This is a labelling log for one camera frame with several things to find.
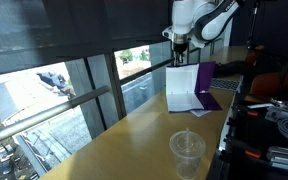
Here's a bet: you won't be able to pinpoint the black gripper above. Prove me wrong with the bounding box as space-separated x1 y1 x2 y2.
172 33 189 65

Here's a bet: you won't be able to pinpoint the grey computer keyboard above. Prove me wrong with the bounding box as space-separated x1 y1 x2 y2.
210 77 241 93

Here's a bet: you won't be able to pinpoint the small orange chair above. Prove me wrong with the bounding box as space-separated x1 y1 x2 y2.
244 50 262 66

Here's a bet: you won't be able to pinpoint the clear plastic cup with lid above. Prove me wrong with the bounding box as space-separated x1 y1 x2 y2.
168 130 206 180

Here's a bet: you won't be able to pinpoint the black bag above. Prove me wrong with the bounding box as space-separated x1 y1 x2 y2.
213 60 252 79

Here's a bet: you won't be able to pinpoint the dark roller blind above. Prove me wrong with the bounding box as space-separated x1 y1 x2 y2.
0 0 190 80

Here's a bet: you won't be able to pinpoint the black equipment cart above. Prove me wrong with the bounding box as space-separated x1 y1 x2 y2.
206 95 288 180

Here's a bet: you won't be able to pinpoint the short metal window rail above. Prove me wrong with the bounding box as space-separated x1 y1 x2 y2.
118 57 176 86

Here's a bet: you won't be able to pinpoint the purple cloth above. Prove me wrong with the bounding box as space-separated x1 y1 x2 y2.
165 60 224 114

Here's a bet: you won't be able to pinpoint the black camera stand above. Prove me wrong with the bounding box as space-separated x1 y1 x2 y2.
245 0 269 51

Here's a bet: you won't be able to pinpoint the large orange chair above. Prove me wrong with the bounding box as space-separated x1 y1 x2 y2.
243 61 288 102

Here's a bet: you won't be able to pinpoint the grey power strip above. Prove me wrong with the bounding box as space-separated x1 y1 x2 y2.
264 105 288 123

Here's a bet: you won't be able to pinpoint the clear drinking straw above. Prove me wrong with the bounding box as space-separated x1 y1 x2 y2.
184 127 190 149

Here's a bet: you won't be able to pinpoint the long metal window rail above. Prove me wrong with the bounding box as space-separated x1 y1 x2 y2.
0 85 111 150

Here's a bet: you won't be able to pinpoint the loose white paper sheet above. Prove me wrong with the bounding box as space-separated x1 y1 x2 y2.
189 109 212 118

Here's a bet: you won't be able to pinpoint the white paper in folder flap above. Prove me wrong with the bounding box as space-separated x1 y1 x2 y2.
165 63 205 113

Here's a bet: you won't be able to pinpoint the silver metal bars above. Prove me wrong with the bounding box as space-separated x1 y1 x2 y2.
266 145 288 174

